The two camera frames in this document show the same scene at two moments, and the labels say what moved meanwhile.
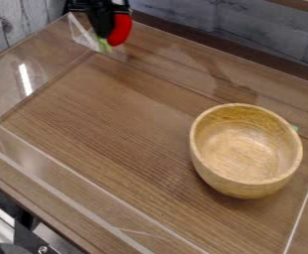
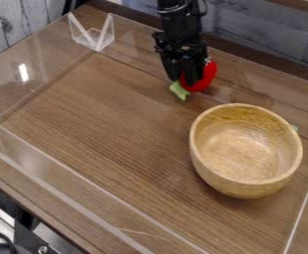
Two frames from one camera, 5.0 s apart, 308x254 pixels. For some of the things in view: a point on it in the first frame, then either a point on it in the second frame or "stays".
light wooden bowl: [245, 149] stays
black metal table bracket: [25, 237] stays
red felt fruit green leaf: [119, 30] -> [182, 88]
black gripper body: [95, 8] -> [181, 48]
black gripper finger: [100, 17] -> [173, 64]
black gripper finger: [122, 8] -> [193, 70]
